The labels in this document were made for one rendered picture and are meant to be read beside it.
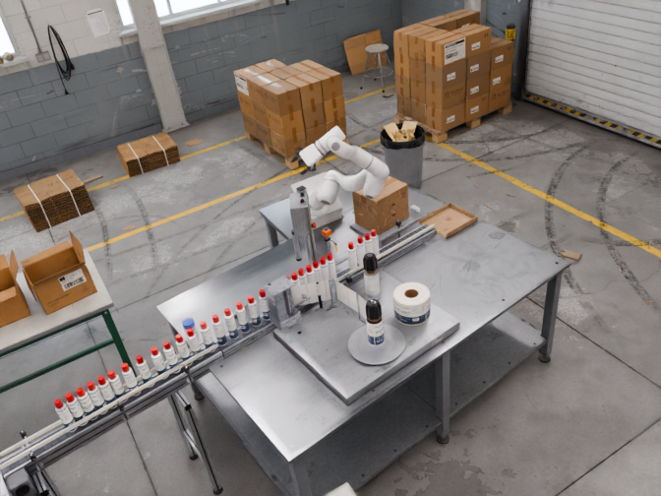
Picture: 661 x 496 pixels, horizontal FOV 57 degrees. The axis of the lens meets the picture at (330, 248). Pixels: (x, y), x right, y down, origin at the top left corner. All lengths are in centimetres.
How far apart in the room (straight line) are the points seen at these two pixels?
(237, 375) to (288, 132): 394
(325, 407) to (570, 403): 179
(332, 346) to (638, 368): 219
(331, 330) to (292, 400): 48
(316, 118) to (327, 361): 414
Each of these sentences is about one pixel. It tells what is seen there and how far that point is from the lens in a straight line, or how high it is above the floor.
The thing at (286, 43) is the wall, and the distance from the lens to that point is 914.
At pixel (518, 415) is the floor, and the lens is 415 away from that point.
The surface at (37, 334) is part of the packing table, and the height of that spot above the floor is 78.
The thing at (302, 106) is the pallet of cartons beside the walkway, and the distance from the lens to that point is 681.
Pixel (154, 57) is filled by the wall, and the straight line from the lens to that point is 841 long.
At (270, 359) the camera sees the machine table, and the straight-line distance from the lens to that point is 338.
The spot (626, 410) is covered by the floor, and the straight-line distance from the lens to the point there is 432.
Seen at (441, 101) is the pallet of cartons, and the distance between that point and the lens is 703.
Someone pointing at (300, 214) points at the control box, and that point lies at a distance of 336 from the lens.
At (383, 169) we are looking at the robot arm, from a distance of 352.
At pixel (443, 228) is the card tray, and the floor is 83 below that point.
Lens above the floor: 319
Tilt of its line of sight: 35 degrees down
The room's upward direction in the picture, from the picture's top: 8 degrees counter-clockwise
